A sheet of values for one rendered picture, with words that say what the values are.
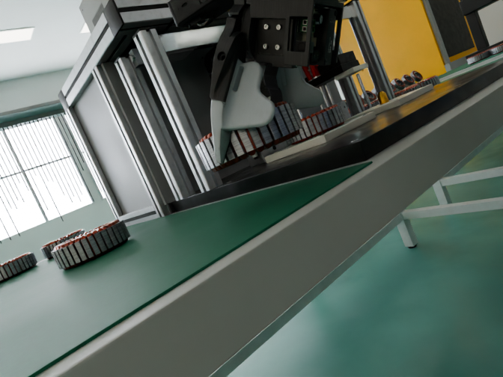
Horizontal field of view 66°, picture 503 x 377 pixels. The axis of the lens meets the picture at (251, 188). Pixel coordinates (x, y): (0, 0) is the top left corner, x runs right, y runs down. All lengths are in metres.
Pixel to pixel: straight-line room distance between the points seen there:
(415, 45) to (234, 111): 4.12
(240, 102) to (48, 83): 7.25
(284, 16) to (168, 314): 0.24
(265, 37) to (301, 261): 0.20
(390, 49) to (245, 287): 4.35
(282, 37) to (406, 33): 4.12
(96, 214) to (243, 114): 6.83
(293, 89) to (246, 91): 0.10
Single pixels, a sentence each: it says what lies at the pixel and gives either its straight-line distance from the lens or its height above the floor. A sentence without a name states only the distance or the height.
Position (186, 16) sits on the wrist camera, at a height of 0.95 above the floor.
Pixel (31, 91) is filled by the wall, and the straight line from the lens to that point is 7.46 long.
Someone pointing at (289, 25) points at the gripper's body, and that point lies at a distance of 0.34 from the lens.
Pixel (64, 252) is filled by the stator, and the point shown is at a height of 0.78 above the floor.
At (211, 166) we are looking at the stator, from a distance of 0.38.
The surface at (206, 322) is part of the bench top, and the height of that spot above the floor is 0.73.
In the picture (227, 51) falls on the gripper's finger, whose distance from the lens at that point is 0.34.
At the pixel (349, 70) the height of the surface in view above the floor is 0.88.
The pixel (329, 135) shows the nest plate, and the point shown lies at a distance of 0.62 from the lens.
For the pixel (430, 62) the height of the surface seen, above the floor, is 0.88.
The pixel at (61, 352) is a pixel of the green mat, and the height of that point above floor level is 0.75.
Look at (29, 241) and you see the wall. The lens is 6.92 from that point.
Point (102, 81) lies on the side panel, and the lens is 0.83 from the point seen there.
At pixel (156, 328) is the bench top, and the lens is 0.23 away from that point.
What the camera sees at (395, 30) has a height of 1.32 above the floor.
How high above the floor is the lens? 0.81
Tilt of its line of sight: 6 degrees down
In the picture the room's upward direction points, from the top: 23 degrees counter-clockwise
